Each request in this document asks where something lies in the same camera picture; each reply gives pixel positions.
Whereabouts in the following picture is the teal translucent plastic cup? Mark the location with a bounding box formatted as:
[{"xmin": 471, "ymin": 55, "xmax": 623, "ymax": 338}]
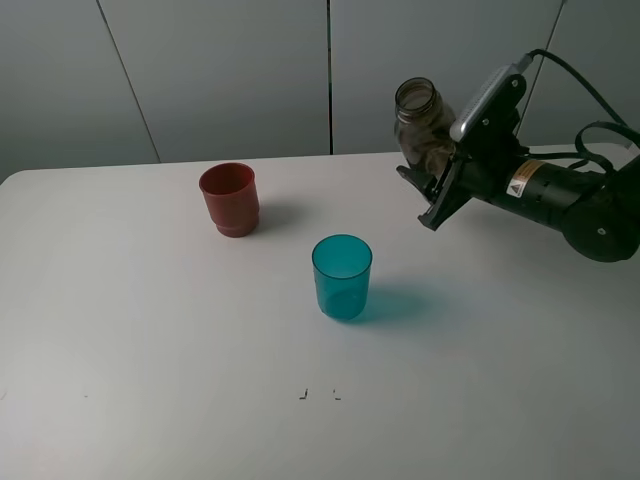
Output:
[{"xmin": 311, "ymin": 234, "xmax": 373, "ymax": 321}]

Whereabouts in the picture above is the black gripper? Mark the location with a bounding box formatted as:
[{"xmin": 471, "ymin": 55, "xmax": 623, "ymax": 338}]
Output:
[{"xmin": 396, "ymin": 107, "xmax": 528, "ymax": 231}]

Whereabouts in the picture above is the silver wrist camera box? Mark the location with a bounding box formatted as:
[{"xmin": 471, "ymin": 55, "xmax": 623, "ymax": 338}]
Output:
[{"xmin": 449, "ymin": 64, "xmax": 526, "ymax": 143}]

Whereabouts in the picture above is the red plastic cup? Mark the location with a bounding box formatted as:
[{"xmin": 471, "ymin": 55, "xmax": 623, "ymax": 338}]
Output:
[{"xmin": 199, "ymin": 162, "xmax": 260, "ymax": 238}]

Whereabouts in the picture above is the brown translucent water bottle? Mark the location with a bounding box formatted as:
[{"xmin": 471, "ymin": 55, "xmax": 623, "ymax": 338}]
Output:
[{"xmin": 394, "ymin": 77, "xmax": 456, "ymax": 179}]

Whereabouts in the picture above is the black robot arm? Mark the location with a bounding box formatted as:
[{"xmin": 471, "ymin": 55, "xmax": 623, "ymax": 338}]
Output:
[{"xmin": 394, "ymin": 73, "xmax": 639, "ymax": 262}]

